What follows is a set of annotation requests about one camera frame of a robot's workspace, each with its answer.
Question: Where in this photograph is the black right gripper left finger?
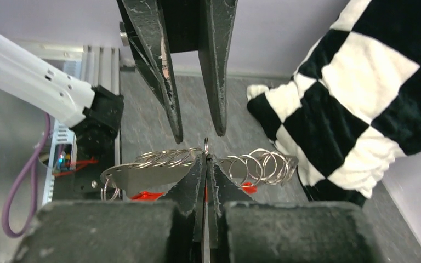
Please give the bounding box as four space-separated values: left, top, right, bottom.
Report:
12 154 206 262

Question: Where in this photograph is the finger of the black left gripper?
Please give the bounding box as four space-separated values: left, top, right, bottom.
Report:
117 1 183 144
198 0 237 137

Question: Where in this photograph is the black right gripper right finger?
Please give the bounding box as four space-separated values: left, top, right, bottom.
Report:
206 155 385 262

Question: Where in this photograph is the metal key holder red handle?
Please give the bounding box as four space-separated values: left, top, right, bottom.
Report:
97 148 299 201

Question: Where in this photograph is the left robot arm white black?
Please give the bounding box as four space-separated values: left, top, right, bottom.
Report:
0 1 237 157

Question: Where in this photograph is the black white checkered pillow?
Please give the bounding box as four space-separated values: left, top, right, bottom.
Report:
246 0 421 206

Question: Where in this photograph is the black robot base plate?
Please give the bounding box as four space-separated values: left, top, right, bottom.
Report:
51 144 116 193

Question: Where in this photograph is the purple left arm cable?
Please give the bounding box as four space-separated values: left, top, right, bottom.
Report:
1 113 52 239

